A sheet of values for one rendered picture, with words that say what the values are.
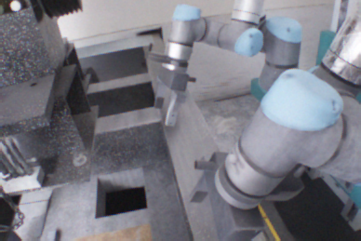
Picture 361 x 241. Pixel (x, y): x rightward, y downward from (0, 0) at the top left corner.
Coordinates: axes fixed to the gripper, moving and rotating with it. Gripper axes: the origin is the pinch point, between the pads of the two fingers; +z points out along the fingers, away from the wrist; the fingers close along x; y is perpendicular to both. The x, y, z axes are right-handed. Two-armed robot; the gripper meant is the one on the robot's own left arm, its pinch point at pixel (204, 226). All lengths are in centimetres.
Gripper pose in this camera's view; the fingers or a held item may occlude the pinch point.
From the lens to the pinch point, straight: 47.3
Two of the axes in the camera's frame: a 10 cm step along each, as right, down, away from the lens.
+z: -3.1, 7.6, 5.7
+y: -9.4, -1.8, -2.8
